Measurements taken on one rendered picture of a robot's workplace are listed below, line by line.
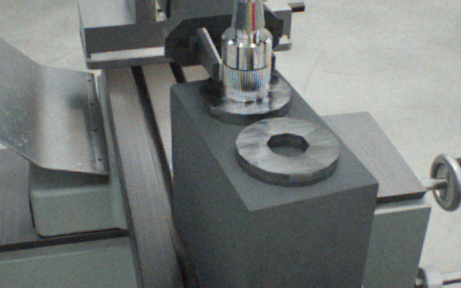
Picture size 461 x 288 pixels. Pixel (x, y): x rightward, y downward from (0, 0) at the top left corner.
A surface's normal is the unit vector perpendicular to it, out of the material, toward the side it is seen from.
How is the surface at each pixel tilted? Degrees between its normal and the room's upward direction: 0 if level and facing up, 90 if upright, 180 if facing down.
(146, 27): 90
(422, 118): 0
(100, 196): 90
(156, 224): 0
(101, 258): 90
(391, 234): 90
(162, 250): 0
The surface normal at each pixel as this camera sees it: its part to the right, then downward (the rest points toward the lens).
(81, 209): 0.22, 0.54
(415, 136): 0.02, -0.83
